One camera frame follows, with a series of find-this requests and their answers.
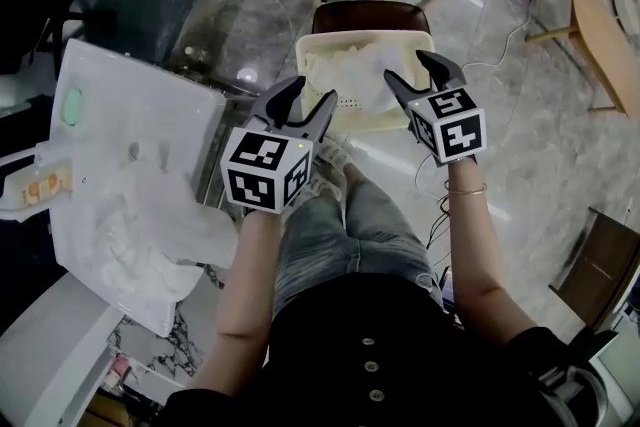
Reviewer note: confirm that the light wooden table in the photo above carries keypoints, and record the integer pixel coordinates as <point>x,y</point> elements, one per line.
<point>600,35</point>

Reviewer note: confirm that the green soap bar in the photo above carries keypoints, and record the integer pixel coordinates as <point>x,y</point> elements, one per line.
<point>71,107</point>

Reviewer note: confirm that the white arched faucet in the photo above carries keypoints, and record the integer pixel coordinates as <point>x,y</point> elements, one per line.
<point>20,158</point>

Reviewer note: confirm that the cream plastic basket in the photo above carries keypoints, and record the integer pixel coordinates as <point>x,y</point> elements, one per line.
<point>350,107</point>

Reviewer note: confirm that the person's black buttoned shirt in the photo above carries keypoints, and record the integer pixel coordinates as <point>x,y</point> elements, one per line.
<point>380,325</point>

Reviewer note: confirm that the person's legs in grey jeans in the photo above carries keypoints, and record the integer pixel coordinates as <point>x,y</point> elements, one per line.
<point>320,235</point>

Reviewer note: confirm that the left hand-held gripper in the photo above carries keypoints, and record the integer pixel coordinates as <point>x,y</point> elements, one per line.
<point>260,185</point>

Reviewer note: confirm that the marble pattern cabinet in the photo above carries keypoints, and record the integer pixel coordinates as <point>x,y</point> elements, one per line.
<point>165,355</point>

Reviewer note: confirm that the person's white shoe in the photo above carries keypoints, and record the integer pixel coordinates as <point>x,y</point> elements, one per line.
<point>332,155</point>
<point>322,187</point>

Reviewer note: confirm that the clear soap bottle orange label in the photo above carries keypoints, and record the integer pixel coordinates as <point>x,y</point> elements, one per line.
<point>40,190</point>

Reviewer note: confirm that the steel rack stand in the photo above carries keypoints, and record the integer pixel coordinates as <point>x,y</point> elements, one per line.
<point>215,155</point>

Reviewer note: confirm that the white ceramic sink basin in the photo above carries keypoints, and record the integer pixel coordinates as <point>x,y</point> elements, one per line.
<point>140,95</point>

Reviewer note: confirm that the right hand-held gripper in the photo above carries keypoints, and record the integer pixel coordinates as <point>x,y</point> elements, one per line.
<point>450,125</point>

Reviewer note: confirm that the person's left forearm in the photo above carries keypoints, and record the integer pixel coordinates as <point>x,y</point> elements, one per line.
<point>245,295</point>

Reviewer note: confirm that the person's left white shoe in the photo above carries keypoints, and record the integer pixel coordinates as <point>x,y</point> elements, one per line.
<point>322,187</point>

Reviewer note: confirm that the person's right white shoe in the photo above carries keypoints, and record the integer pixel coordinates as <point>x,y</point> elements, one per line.
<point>332,155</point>

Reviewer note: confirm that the dark brown box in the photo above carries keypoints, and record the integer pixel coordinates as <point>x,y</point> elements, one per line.
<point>600,265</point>

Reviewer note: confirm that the black cabinet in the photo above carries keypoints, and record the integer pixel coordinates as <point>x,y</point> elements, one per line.
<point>25,265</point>

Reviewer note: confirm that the white round disc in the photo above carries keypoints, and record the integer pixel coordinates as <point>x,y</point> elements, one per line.
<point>629,12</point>

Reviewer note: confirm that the pink bottle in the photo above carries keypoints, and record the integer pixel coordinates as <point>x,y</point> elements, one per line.
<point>119,370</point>

